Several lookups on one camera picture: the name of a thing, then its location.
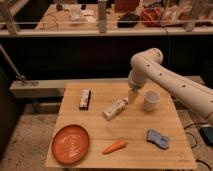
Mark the orange object on shelf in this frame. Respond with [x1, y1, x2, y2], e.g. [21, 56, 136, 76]
[141, 8, 162, 27]

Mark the black device on floor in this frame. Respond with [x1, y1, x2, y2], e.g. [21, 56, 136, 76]
[199, 127, 213, 146]

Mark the white plastic bottle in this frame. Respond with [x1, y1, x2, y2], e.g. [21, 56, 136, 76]
[103, 98, 128, 121]

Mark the white plastic cup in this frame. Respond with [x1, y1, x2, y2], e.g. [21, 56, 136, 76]
[143, 90, 160, 112]

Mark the black bag on shelf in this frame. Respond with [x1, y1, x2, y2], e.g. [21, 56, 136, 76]
[117, 13, 140, 28]

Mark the orange ceramic bowl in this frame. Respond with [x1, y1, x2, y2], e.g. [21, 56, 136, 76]
[51, 125, 89, 165]

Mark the blue crumpled cloth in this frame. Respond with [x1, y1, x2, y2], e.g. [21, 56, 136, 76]
[146, 129, 169, 150]

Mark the grey metal rail beam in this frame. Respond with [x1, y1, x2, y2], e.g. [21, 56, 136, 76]
[9, 78, 127, 98]

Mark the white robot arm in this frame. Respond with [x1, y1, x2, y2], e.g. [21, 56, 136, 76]
[128, 48, 213, 125]

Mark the orange carrot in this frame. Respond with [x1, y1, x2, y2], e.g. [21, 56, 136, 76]
[102, 140, 127, 154]

